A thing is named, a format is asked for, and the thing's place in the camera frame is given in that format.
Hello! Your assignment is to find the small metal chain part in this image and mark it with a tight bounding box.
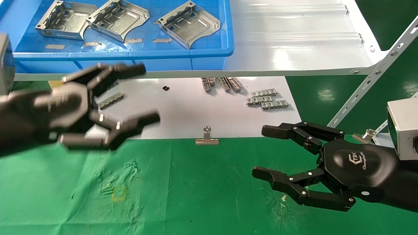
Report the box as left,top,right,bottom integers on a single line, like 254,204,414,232
251,89,278,97
260,100,289,110
246,96,273,106
98,92,125,110

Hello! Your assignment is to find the white paper sheet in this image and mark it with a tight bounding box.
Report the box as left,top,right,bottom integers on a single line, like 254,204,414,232
87,76,302,140

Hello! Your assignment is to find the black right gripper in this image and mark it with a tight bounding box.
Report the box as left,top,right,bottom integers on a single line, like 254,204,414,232
252,121,399,212

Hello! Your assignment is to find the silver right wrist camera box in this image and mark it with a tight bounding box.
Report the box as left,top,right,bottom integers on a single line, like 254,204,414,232
387,93,418,161

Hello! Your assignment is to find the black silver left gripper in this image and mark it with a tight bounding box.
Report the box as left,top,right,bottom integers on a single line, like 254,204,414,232
34,63,161,151

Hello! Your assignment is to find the silver sheet metal bracket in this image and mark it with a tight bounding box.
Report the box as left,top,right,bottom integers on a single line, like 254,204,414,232
35,1,98,41
86,0,150,43
157,1,221,50

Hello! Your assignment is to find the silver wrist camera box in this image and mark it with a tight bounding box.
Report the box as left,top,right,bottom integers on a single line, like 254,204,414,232
387,93,418,161
0,33,16,95

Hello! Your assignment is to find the white perforated metal strut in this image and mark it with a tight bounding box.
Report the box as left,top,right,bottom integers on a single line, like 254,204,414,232
328,16,418,128

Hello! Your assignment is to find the blue plastic bin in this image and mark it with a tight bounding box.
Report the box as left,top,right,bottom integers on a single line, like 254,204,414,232
0,0,234,74

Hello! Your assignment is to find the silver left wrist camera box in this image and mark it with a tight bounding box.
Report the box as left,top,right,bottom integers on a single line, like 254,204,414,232
0,33,16,95

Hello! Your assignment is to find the white metal shelf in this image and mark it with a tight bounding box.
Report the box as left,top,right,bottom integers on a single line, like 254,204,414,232
15,0,389,82

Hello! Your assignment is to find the green table cloth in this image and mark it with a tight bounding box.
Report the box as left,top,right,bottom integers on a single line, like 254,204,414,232
0,134,418,235

